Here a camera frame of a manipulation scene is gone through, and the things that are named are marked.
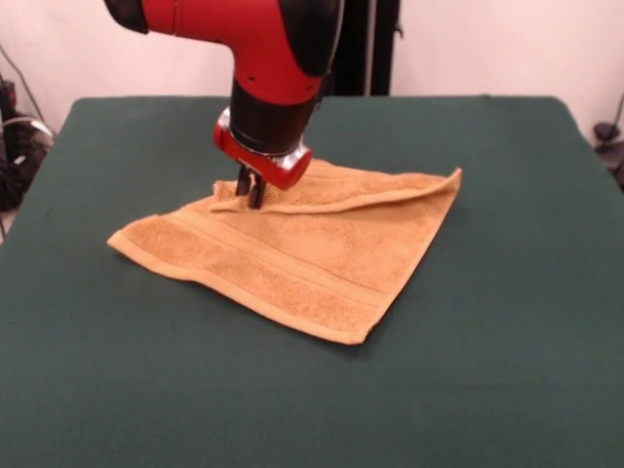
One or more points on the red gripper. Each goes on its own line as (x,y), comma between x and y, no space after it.
(283,173)

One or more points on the tan terry towel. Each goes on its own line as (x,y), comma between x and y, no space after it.
(292,253)

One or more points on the black power brick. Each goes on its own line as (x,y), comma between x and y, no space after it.
(7,92)

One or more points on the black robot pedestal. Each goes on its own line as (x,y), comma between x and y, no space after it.
(380,49)

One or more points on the dark green table cloth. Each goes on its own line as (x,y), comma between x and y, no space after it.
(146,341)

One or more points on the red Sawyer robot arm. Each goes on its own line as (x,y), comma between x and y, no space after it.
(273,44)

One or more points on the black power adapter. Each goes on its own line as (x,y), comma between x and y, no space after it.
(604,130)

